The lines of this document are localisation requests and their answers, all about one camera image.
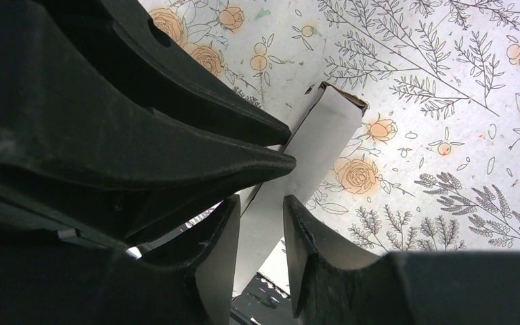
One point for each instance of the floral patterned table cloth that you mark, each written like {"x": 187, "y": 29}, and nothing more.
{"x": 435, "y": 165}

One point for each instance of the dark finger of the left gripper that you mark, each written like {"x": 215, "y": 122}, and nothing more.
{"x": 77, "y": 153}
{"x": 122, "y": 42}

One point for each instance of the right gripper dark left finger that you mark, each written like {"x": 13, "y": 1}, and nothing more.
{"x": 188, "y": 280}

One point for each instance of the white cardboard paper box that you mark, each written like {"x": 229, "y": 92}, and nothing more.
{"x": 329, "y": 117}

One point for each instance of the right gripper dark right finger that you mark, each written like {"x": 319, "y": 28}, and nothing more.
{"x": 333, "y": 281}

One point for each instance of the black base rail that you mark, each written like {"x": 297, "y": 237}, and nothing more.
{"x": 262, "y": 302}

